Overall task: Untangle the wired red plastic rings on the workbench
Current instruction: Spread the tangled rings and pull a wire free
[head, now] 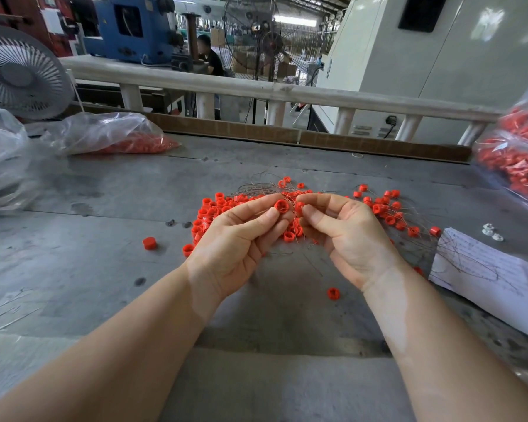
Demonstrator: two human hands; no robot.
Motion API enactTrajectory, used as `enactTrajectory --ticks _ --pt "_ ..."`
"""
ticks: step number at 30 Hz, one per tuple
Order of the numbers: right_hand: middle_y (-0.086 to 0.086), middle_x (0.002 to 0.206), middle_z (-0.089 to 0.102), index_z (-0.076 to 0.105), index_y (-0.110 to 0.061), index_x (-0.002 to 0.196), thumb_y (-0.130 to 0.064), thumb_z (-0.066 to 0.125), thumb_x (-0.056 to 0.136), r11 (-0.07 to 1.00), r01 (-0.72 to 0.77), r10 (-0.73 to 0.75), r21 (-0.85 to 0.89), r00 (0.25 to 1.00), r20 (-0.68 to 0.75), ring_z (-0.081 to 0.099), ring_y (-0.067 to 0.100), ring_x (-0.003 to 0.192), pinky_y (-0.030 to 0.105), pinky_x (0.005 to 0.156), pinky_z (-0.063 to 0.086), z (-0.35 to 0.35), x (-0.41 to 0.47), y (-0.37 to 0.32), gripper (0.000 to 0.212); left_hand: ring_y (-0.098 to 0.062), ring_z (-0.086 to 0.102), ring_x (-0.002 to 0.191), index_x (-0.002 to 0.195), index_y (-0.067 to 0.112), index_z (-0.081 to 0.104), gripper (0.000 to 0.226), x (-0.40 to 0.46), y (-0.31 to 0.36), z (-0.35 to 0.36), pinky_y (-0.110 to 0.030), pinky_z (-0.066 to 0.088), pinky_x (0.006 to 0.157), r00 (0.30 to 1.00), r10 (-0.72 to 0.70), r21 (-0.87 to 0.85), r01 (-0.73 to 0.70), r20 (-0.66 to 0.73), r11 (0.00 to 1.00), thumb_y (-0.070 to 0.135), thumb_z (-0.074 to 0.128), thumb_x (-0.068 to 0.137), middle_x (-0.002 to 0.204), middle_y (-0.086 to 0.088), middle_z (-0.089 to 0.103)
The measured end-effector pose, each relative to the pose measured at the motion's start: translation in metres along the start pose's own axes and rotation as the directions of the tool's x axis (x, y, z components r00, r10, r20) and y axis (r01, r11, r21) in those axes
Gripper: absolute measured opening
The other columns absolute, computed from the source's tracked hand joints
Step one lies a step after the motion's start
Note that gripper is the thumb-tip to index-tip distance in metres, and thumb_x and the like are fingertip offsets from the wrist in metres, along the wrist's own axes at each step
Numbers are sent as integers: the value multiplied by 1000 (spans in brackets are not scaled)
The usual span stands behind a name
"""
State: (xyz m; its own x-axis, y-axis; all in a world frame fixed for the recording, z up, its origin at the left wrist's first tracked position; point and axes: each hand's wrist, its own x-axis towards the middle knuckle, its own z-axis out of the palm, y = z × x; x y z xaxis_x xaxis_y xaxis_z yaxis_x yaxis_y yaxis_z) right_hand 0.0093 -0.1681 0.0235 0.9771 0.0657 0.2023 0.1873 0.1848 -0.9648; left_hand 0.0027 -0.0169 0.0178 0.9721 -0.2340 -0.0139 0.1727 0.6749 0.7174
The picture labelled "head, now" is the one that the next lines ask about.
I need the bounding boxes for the person's left hand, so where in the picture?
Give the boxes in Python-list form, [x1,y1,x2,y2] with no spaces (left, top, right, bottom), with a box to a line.
[183,193,293,320]

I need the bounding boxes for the person's right hand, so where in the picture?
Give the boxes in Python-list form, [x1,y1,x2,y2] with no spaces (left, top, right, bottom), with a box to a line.
[295,192,406,292]

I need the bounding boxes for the pile of red plastic rings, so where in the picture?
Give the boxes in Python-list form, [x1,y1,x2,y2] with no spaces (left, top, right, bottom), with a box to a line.
[182,176,444,301]

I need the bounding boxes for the bundle of thin metal wires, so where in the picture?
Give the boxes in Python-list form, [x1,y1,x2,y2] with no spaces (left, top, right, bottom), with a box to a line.
[236,181,353,278]

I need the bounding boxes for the person's right forearm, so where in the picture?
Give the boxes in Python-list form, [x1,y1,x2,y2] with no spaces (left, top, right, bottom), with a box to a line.
[363,270,528,422]

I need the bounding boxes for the person's left forearm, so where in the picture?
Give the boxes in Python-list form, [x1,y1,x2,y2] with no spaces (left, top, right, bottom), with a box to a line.
[0,270,216,422]

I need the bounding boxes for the brown wooden board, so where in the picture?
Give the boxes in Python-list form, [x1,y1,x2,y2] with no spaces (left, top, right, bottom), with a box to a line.
[63,103,473,164]

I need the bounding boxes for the white paper sheet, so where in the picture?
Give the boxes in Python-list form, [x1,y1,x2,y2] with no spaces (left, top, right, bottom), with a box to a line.
[429,227,528,343]

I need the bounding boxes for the white metal railing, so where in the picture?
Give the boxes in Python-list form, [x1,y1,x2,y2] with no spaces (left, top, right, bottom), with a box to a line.
[60,55,505,146]

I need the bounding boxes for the clear bag with red pieces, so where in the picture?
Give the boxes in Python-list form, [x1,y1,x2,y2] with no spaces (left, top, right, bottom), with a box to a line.
[40,111,181,156]

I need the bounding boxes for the large clear bag red pieces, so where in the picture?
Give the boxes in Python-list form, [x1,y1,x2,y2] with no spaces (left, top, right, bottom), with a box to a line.
[473,67,528,207]

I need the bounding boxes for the large grey machine cabinet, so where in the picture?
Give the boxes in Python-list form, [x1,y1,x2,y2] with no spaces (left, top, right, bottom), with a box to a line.
[312,0,528,144]

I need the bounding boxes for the blue industrial machine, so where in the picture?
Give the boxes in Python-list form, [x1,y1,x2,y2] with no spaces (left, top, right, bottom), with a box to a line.
[79,0,180,65]

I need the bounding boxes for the crumpled clear plastic bag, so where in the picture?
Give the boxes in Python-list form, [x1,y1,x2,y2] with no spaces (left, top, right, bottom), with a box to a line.
[0,101,43,213]

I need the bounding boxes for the white desk fan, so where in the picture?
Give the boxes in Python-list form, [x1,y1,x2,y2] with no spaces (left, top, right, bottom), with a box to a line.
[0,24,75,121]

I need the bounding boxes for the red industrial machine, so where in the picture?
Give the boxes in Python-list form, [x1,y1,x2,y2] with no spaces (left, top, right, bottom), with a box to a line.
[0,0,74,56]

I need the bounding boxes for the black pedestal fan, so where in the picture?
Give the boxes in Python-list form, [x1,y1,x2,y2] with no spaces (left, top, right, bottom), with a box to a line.
[256,29,287,125]

